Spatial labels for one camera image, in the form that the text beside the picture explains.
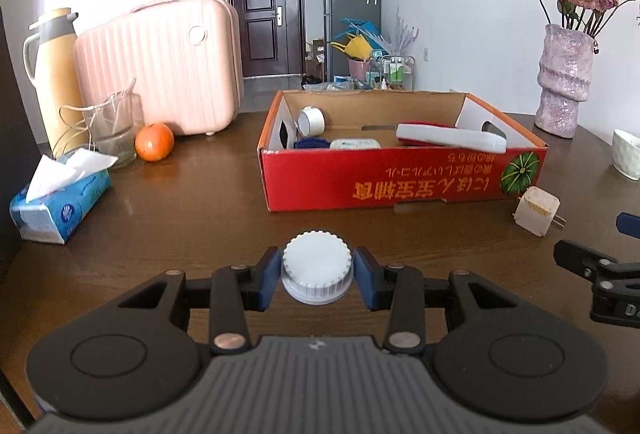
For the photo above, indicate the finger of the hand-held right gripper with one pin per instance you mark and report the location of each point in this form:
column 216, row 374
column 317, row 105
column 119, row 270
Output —
column 575, row 256
column 630, row 224

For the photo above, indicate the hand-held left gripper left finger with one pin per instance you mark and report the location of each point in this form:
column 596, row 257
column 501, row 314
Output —
column 267, row 279

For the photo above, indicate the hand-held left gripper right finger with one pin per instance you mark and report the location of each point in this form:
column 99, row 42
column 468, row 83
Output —
column 364, row 279

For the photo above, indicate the white ribbed cap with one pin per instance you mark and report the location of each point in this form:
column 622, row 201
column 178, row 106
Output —
column 316, row 266

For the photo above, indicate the red cardboard box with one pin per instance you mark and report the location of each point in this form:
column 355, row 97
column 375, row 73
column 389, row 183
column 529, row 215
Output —
column 325, row 179

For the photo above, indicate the clear white pill container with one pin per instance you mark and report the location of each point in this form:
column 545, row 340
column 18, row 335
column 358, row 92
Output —
column 355, row 144

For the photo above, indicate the blue bottle cap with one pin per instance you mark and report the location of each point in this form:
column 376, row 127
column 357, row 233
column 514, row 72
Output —
column 311, row 143

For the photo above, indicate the red and white lint brush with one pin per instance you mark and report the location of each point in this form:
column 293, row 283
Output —
column 450, row 137

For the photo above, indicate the white yellow plug adapter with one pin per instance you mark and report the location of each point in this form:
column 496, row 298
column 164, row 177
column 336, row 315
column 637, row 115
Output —
column 536, row 211

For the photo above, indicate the white ceramic cup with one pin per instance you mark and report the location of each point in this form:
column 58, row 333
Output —
column 627, row 156

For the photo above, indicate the pink ceramic vase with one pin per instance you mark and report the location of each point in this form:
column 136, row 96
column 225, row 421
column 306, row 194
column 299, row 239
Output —
column 562, row 83

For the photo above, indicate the orange tangerine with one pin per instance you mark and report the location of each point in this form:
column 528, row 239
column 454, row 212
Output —
column 154, row 142

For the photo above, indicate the pink bucket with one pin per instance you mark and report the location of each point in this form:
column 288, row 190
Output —
column 358, row 68

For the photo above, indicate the small trolley with bottles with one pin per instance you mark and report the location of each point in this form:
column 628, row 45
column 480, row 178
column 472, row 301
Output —
column 397, row 71

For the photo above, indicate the clear glass cup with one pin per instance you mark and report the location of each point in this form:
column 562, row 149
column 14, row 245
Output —
column 112, row 133

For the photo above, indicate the blue tissue pack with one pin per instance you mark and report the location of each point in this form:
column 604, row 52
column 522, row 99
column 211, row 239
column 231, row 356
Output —
column 65, row 204

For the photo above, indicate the brown carton on floor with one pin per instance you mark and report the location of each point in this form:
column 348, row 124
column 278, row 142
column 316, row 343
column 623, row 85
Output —
column 315, row 61

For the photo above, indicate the yellow bag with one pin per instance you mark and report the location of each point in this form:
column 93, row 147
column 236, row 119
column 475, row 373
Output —
column 352, row 47

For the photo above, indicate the pink suitcase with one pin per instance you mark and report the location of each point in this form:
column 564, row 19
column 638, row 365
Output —
column 160, row 68

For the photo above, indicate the pale decorative twigs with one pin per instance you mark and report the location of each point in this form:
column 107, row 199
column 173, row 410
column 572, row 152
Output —
column 407, row 33

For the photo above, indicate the blue plastic bag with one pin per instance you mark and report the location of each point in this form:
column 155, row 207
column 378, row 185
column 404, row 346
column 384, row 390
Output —
column 367, row 28

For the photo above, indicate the dark brown entrance door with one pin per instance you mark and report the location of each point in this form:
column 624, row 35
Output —
column 265, row 18

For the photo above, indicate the yellow grey thermos jug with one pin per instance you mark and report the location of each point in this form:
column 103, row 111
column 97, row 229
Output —
column 55, row 83

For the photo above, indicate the black paper bag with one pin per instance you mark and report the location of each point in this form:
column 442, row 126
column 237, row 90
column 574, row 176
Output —
column 12, row 138

